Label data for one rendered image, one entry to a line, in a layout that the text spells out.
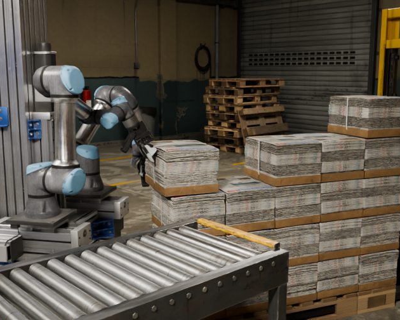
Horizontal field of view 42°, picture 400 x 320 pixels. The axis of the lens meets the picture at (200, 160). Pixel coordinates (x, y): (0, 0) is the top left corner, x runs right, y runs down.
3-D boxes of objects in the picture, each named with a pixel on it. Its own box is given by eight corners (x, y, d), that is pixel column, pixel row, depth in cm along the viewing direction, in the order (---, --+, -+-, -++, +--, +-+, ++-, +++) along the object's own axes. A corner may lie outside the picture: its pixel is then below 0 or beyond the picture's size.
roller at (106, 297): (58, 269, 182) (57, 256, 181) (134, 315, 147) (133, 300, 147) (44, 273, 179) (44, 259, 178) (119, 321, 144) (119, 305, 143)
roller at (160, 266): (116, 256, 198) (122, 244, 199) (197, 294, 163) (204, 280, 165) (106, 251, 195) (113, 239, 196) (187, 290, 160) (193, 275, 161)
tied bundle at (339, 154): (284, 171, 319) (286, 134, 315) (324, 167, 330) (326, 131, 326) (320, 183, 284) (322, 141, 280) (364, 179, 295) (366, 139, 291)
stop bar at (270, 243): (202, 221, 222) (202, 217, 222) (280, 247, 190) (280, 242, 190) (196, 223, 220) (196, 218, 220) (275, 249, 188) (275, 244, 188)
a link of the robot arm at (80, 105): (16, 85, 214) (82, 129, 257) (36, 85, 210) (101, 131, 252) (24, 60, 218) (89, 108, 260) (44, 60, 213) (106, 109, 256)
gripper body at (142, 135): (155, 140, 260) (143, 120, 256) (140, 150, 258) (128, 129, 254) (150, 138, 267) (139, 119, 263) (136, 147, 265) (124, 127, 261)
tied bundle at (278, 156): (243, 174, 308) (243, 136, 304) (286, 171, 319) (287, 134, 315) (274, 187, 274) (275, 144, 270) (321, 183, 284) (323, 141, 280)
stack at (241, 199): (152, 320, 301) (150, 181, 287) (320, 289, 344) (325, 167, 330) (174, 354, 266) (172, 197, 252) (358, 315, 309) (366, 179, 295)
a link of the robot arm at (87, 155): (87, 174, 265) (86, 148, 263) (70, 171, 273) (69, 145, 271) (105, 171, 274) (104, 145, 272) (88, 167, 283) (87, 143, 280)
